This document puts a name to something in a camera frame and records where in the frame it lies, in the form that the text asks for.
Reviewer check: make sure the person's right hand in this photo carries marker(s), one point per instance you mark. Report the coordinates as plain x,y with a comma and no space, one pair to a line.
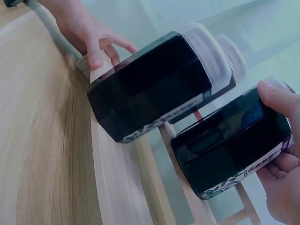
287,199

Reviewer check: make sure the person's left hand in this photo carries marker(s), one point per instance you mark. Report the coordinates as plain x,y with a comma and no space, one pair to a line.
75,25

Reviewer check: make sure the black box with patterned label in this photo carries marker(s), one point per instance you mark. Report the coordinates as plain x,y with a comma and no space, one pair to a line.
222,145
150,86

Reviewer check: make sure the light wooden rack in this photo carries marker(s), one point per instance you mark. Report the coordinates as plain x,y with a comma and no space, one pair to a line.
150,168

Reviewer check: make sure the red and white stick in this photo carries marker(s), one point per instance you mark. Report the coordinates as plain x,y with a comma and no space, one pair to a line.
170,130

